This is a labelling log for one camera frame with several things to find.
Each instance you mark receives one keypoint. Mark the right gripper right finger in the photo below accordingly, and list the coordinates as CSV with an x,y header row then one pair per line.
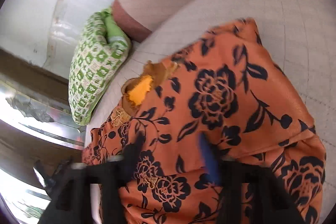
x,y
270,201

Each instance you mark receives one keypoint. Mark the wooden stained glass door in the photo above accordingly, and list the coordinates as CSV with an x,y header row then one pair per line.
x,y
36,125

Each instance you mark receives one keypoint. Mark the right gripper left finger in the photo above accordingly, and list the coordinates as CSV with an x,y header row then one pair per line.
x,y
69,188

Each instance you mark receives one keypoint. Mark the pink quilted sofa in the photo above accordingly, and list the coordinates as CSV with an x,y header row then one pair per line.
x,y
299,36

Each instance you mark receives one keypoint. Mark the green white patterned pillow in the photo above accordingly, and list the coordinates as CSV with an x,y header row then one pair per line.
x,y
101,50

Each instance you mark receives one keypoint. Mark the orange black floral blouse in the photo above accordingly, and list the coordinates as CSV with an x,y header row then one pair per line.
x,y
226,86

